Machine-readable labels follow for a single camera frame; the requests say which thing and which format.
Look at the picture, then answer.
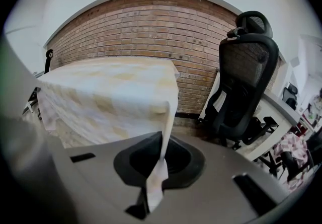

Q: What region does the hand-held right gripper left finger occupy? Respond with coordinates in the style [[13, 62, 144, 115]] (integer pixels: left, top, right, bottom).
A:
[[65, 130, 163, 220]]

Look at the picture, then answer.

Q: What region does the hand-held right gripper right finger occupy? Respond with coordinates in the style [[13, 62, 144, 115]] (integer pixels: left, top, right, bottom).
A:
[[155, 134, 289, 224]]

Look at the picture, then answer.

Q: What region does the beige checked flower tablecloth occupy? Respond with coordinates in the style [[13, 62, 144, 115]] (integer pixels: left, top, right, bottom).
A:
[[36, 56, 181, 213]]

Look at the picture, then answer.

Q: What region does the black chair under checked cloth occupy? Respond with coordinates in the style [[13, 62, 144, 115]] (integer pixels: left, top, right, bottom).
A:
[[256, 129, 322, 182]]

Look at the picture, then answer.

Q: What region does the pink checked cloth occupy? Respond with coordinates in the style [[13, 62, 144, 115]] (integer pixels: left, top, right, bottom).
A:
[[273, 132, 314, 188]]

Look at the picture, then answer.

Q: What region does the grey desk with white legs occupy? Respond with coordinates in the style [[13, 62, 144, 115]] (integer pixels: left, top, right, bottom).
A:
[[248, 91, 302, 163]]

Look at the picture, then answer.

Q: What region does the black mesh office chair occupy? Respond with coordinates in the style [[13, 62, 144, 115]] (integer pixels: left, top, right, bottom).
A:
[[196, 11, 280, 151]]

